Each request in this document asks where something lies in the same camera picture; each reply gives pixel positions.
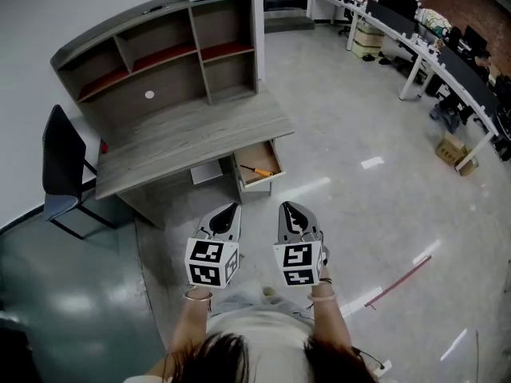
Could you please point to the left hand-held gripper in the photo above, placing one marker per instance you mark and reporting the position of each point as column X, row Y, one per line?
column 211, row 261

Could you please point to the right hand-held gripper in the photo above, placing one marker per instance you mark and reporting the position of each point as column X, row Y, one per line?
column 297, row 263

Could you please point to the wooden desk drawer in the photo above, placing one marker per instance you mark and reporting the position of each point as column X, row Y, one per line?
column 259, row 158

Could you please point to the person's left forearm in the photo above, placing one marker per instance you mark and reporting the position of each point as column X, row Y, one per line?
column 189, row 325

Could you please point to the person's right forearm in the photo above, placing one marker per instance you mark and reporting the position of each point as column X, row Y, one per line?
column 327, row 321

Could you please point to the pale pink bangle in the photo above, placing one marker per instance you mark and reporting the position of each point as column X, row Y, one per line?
column 321, row 298

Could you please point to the person's grey trousers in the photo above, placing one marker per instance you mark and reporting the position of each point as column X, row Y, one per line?
column 247, row 299

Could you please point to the grey wooden desk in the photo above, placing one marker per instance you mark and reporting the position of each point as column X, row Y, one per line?
column 179, row 142

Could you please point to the person's white shirt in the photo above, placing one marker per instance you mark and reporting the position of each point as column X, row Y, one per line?
column 263, row 329

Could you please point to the small red object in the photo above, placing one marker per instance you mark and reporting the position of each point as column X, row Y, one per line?
column 104, row 146

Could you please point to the white round sticker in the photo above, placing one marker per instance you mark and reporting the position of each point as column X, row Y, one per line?
column 149, row 94

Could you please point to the grey wooden hutch shelf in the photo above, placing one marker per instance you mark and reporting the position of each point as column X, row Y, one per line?
column 175, row 82

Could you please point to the brown cardboard box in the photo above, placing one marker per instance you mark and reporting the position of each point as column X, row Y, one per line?
column 468, row 167
column 451, row 150

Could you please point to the beige storage box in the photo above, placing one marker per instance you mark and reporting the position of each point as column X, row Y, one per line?
column 367, row 40

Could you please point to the black desk divider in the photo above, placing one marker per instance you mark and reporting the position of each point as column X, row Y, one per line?
column 389, row 16
column 467, row 78

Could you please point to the white patterned bag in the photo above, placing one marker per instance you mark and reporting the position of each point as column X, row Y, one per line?
column 434, row 21

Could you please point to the black monitor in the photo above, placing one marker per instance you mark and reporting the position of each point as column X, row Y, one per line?
column 475, row 37
column 397, row 0

